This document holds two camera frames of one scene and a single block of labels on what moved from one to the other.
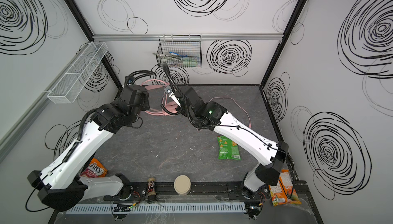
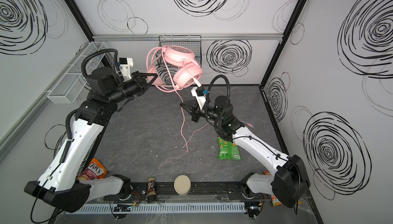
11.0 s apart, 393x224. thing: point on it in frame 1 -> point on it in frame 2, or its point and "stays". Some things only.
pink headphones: x=172 y=107 -> x=176 y=67
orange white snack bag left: x=95 y=169 stays
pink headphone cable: x=235 y=101 -> x=184 y=148
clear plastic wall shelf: x=69 y=87 stays
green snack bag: x=227 y=149 stays
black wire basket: x=182 y=51 stays
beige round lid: x=182 y=185 stays
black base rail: x=199 y=192 stays
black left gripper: x=141 y=98 -> x=141 y=82
